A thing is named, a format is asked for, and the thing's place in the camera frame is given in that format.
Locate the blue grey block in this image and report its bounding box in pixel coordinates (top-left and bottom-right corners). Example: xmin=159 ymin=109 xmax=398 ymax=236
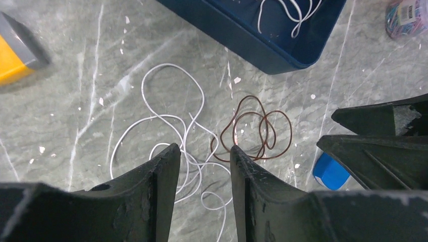
xmin=312 ymin=153 xmax=350 ymax=191

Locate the clear paperclip jar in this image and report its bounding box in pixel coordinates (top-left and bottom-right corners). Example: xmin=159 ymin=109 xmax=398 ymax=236
xmin=385 ymin=0 xmax=427 ymax=40

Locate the white cable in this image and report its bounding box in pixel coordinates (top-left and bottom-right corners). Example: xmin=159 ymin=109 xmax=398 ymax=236
xmin=110 ymin=63 xmax=233 ymax=242
xmin=256 ymin=0 xmax=324 ymax=39

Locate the navy blue box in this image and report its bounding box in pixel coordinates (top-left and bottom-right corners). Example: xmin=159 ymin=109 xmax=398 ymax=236
xmin=162 ymin=1 xmax=345 ymax=75

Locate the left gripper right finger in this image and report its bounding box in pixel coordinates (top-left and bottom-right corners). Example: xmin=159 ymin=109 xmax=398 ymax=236
xmin=230 ymin=146 xmax=427 ymax=241

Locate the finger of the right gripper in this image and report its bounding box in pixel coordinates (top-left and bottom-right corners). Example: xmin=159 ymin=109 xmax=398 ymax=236
xmin=316 ymin=135 xmax=427 ymax=191
xmin=331 ymin=94 xmax=427 ymax=136

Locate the yellow grey block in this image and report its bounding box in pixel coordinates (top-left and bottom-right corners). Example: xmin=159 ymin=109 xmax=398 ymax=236
xmin=1 ymin=12 xmax=49 ymax=86

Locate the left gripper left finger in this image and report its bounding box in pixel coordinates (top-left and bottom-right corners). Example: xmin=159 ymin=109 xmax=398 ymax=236
xmin=1 ymin=144 xmax=181 ymax=241

